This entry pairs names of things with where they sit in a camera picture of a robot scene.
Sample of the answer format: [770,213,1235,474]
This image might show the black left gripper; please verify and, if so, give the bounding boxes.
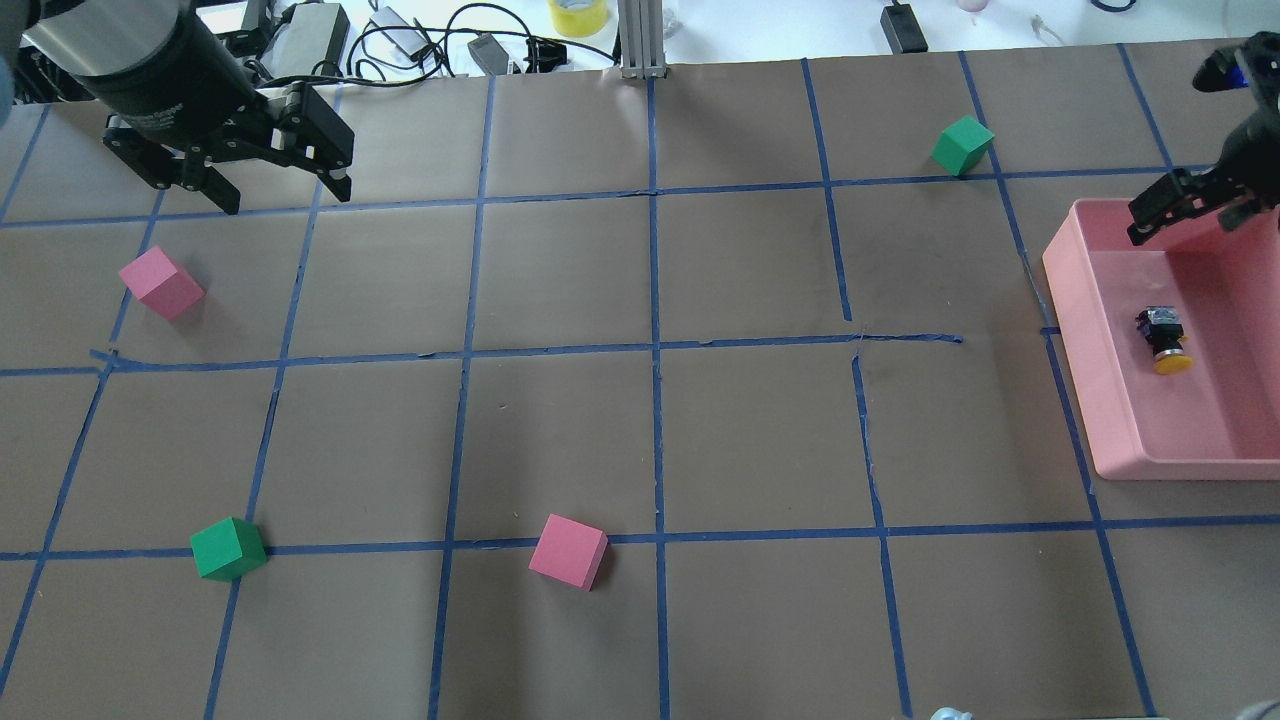
[76,15,356,217]

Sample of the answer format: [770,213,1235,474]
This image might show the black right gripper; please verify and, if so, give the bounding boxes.
[1126,32,1279,247]

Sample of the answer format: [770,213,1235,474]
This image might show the yellow push button switch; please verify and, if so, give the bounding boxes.
[1135,306,1194,375]

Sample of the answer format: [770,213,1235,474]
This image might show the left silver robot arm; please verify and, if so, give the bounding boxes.
[24,1,355,215]

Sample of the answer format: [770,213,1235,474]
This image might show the pink foam cube far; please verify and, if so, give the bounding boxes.
[118,247,206,322]

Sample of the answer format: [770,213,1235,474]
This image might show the pink foam cube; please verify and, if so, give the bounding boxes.
[118,247,206,322]
[527,514,609,591]

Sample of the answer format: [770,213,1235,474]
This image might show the pink plastic bin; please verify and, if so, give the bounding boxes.
[1043,199,1279,480]

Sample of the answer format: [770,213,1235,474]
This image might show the green foam cube near bin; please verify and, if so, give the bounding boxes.
[931,115,995,177]

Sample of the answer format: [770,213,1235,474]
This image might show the black power adapter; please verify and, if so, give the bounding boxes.
[879,1,929,55]

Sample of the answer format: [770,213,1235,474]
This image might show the yellow tape roll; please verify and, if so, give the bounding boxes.
[547,0,609,38]

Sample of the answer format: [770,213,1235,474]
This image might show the aluminium frame post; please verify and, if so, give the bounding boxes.
[617,0,669,79]

